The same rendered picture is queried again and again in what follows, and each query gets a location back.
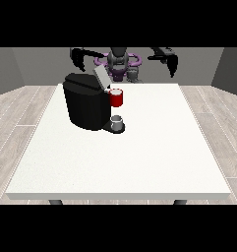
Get small grey cup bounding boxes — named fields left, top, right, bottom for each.
left=110, top=114, right=125, bottom=132

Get small grey coffee pod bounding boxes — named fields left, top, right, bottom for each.
left=126, top=67, right=140, bottom=83

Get black coffee machine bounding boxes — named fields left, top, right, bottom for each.
left=62, top=72, right=126, bottom=134

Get red pod holder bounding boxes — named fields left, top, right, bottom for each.
left=108, top=88, right=125, bottom=108

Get grey robot trunk purple rings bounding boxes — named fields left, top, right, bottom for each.
left=92, top=47, right=144, bottom=83

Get pale grey machine lid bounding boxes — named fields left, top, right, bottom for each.
left=92, top=64, right=112, bottom=91

